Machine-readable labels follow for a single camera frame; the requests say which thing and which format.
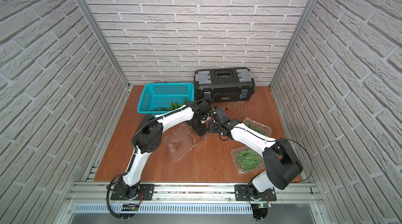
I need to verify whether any aluminium frame post left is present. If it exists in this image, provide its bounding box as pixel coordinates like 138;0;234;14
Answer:
75;0;130;91

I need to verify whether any teal plastic basket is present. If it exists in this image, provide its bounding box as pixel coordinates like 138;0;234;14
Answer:
137;83;194;115

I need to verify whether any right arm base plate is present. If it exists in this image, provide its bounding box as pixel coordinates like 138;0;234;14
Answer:
234;184;277;202

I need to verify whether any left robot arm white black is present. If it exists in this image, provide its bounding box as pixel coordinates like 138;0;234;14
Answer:
118;99;211;190

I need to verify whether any aluminium frame post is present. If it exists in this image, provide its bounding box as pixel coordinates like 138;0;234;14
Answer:
75;0;130;91
269;0;318;89

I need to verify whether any aluminium frame post right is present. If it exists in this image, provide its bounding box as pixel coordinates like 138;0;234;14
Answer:
269;0;318;89

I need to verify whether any clear pepper container far right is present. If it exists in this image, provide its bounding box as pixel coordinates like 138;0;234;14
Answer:
243;118;272;137

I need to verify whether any black toolbox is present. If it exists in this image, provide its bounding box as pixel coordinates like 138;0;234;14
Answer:
194;67;255;103

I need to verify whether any clear pepper container near right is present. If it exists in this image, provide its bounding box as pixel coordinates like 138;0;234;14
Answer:
231;146;264;174

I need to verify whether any black corrugated cable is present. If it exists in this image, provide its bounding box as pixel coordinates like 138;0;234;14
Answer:
147;97;211;124

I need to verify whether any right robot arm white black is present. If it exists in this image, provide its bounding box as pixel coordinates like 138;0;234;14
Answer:
209;106;304;195

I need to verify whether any clear clamshell container with peppers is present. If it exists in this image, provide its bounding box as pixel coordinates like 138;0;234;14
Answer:
163;123;210;162

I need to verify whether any clear pepper container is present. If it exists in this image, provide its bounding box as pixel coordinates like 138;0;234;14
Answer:
231;146;264;174
243;118;272;137

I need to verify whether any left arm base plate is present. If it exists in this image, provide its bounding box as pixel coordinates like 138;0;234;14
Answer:
111;184;155;201

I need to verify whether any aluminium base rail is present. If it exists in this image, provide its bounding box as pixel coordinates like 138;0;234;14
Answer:
66;182;323;215

